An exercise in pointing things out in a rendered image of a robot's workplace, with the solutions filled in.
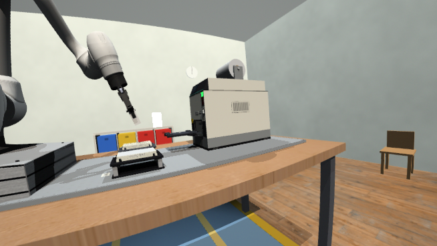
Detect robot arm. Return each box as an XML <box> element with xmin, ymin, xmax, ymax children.
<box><xmin>0</xmin><ymin>0</ymin><xmax>124</xmax><ymax>154</ymax></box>

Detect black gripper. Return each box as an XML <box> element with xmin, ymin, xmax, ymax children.
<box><xmin>107</xmin><ymin>74</ymin><xmax>141</xmax><ymax>126</ymax></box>

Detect white cylinder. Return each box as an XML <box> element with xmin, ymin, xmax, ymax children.
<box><xmin>216</xmin><ymin>59</ymin><xmax>245</xmax><ymax>79</ymax></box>

